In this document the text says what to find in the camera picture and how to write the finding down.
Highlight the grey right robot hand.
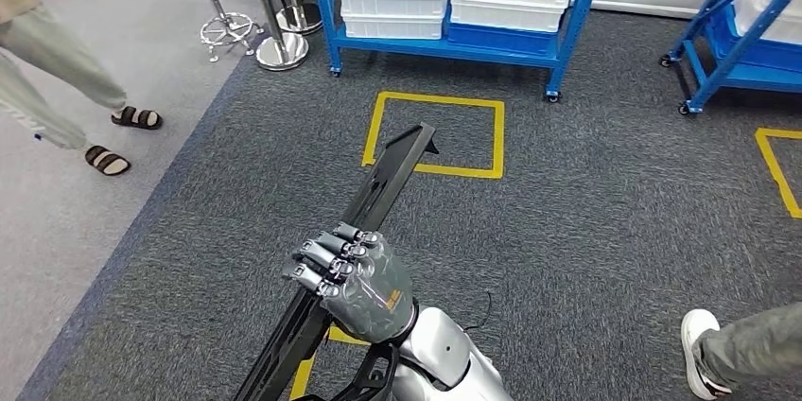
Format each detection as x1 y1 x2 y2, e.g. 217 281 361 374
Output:
282 222 418 346

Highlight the black license plate frame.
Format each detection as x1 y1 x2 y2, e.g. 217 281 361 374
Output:
233 122 440 401

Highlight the blue metal shelf rack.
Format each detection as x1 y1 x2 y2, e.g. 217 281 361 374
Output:
658 0 802 116
305 0 614 104

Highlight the person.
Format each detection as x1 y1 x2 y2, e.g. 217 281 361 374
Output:
681 303 802 401
0 0 163 177

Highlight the yellow floor tape square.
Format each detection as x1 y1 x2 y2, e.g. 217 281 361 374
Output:
361 91 506 180

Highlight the blue plastic bin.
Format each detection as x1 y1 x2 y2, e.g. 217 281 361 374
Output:
707 3 802 72
445 12 559 55

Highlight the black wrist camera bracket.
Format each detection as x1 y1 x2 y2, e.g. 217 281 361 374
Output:
290 342 400 401

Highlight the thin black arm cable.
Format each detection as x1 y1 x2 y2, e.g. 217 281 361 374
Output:
463 291 494 332

